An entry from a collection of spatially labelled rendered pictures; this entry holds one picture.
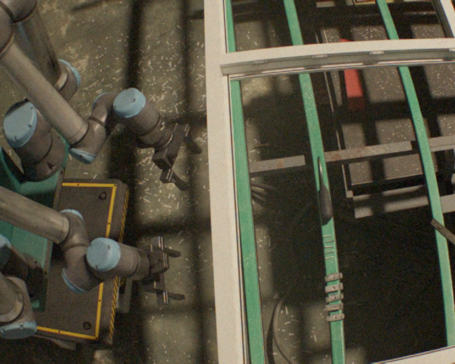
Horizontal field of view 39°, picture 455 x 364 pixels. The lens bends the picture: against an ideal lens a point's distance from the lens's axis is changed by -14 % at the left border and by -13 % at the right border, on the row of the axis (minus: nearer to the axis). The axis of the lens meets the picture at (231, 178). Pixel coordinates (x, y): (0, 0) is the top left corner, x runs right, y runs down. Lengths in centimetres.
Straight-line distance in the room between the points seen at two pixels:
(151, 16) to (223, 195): 186
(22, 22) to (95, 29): 185
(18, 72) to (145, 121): 45
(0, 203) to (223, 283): 64
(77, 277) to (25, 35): 72
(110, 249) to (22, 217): 26
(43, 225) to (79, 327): 84
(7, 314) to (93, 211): 95
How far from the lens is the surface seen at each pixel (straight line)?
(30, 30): 196
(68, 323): 264
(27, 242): 234
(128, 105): 198
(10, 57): 184
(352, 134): 239
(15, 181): 242
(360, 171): 233
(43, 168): 238
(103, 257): 181
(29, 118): 223
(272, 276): 283
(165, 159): 208
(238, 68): 219
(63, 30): 384
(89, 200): 278
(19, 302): 197
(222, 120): 207
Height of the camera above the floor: 267
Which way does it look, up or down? 62 degrees down
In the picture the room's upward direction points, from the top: 20 degrees counter-clockwise
